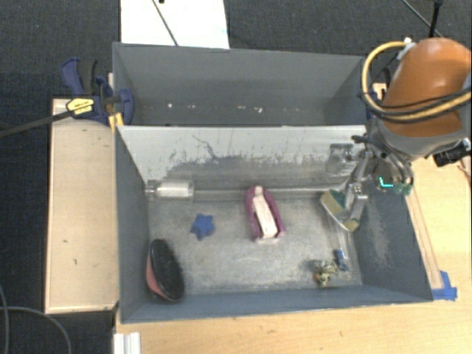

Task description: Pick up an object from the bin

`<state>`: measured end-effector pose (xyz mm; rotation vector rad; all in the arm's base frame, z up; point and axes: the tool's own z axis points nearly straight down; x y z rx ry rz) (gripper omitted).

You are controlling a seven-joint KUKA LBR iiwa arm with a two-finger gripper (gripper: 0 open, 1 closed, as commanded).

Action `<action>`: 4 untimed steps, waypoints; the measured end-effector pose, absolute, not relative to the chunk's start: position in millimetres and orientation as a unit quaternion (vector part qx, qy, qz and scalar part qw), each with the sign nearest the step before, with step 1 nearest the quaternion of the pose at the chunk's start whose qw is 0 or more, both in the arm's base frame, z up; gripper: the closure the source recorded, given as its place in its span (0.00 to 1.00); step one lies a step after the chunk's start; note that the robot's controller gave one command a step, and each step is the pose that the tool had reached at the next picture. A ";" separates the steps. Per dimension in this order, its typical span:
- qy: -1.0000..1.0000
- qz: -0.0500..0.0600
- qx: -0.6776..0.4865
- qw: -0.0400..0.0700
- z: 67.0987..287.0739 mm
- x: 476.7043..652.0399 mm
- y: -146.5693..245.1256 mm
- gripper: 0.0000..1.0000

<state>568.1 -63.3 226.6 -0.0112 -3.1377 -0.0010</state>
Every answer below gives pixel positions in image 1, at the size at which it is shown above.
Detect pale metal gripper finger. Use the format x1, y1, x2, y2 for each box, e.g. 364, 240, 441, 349
345, 182, 369, 229

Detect green and yellow sponge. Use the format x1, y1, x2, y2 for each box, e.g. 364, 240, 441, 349
319, 189, 359, 233

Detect small blue toy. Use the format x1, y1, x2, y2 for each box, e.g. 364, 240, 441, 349
333, 248, 350, 272

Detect camouflage toy figure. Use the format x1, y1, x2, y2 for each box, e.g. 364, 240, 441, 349
312, 258, 339, 288

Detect purple and white toy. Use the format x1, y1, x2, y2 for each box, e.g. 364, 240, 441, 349
243, 184, 287, 244

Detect blue star toy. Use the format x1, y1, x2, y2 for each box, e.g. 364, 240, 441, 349
189, 213, 216, 242

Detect grey metal bin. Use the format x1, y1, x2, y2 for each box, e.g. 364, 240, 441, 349
111, 41, 434, 324

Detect black brush with red back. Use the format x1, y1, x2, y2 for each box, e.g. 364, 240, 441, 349
146, 238, 186, 304

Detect pale wood board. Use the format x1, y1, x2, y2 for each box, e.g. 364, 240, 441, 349
44, 97, 121, 315

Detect black cylinder on white bracket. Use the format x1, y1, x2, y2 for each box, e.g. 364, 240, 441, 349
431, 138, 472, 167

